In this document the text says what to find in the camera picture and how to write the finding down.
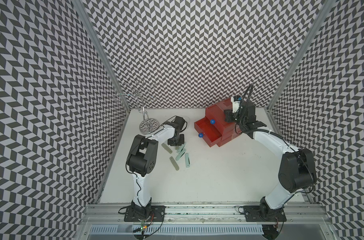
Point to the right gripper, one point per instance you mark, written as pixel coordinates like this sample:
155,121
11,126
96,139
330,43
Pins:
227,115

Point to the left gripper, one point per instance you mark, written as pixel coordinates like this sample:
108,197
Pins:
181,141

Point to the olive knife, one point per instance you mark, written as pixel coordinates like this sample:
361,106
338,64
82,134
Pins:
167,148
174,163

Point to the red top drawer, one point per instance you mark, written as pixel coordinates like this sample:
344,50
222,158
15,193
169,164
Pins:
218,112

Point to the red drawer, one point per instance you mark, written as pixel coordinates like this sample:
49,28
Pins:
208,132
218,112

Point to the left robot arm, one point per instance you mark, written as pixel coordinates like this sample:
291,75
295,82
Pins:
142,156

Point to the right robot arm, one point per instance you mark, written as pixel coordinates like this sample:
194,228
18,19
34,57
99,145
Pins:
297,168

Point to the mint knife upper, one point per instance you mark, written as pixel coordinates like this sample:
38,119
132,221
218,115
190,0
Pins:
181,148

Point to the mint knife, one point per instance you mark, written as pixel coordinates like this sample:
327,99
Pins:
181,148
187,160
179,156

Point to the mint knife middle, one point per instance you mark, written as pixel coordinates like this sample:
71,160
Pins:
179,156

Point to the mint knife right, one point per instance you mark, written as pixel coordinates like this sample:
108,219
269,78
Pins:
187,160

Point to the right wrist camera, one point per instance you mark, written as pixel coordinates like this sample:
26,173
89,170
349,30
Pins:
236,101

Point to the wire mug tree stand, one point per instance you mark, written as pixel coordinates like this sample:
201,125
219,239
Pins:
142,96

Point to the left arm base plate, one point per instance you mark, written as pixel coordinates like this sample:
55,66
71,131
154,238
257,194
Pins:
136,213

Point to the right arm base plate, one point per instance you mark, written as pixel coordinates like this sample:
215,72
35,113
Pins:
264,214

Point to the aluminium front rail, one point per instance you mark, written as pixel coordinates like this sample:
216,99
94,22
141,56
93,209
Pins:
219,213

